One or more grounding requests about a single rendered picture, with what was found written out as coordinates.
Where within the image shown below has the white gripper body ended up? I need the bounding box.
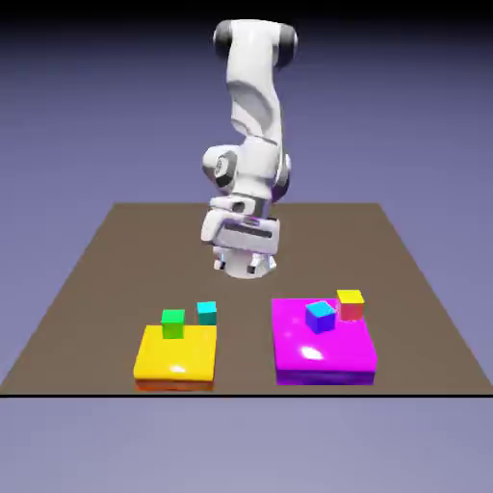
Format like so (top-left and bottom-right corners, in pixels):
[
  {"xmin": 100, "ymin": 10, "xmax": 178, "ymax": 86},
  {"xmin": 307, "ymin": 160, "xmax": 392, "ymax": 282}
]
[{"xmin": 199, "ymin": 210, "xmax": 281, "ymax": 258}]

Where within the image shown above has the small teal cube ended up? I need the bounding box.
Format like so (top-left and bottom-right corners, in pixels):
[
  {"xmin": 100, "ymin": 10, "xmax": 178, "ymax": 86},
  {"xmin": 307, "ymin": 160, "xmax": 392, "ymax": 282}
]
[{"xmin": 196, "ymin": 300, "xmax": 218, "ymax": 327}]

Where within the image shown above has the small green cube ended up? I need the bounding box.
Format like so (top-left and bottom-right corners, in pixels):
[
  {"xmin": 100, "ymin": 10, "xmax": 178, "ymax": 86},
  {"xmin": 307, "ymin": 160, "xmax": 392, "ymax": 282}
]
[{"xmin": 160, "ymin": 308, "xmax": 187, "ymax": 341}]

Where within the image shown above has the small blue cube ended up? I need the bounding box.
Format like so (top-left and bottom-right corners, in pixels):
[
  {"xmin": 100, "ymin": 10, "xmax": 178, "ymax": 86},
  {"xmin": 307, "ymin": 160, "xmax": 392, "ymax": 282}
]
[{"xmin": 304, "ymin": 299, "xmax": 337, "ymax": 335}]

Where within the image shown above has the small yellow cube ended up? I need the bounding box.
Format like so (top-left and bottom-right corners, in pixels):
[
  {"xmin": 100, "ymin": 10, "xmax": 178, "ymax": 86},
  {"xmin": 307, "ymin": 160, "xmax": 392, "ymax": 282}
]
[{"xmin": 335, "ymin": 289, "xmax": 366, "ymax": 322}]

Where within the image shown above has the large yellow box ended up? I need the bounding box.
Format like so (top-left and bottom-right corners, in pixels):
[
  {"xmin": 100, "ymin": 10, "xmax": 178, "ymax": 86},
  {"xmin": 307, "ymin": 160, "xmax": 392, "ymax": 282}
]
[{"xmin": 133, "ymin": 324, "xmax": 218, "ymax": 393}]

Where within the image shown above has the large magenta box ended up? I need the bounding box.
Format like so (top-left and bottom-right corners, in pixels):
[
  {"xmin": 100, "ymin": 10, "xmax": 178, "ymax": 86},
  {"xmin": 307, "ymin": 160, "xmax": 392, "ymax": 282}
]
[{"xmin": 270, "ymin": 297, "xmax": 378, "ymax": 387}]

